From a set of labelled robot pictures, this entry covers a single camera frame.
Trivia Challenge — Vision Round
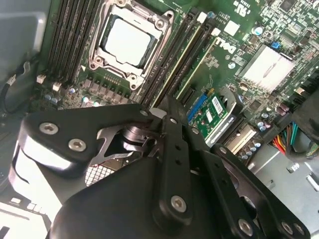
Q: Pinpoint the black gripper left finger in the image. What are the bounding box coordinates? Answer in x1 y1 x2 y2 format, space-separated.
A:
14 96 195 222

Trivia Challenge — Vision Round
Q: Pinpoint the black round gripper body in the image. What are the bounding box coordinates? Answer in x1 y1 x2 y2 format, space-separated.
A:
51 157 238 239

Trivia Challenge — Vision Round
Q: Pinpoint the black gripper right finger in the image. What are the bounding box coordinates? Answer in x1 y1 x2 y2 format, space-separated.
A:
177 99 312 239

